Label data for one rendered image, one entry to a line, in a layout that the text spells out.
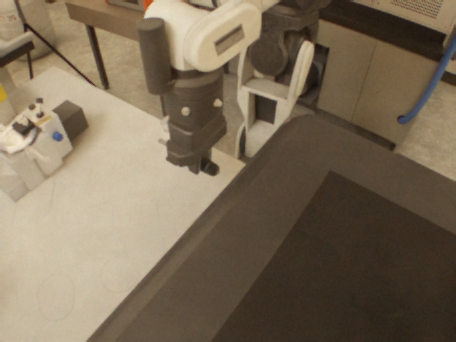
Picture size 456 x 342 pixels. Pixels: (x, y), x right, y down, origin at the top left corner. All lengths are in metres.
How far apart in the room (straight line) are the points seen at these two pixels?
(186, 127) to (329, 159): 0.25
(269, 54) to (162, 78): 0.45
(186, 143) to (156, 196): 0.18
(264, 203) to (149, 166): 0.47
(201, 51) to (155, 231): 0.35
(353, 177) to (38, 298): 0.53
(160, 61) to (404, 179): 0.30
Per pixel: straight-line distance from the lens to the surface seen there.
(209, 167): 0.58
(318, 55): 2.46
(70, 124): 0.79
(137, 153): 0.75
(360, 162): 0.32
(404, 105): 1.93
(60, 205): 0.71
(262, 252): 0.25
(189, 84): 0.44
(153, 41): 0.41
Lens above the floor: 1.42
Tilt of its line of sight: 50 degrees down
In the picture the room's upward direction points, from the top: straight up
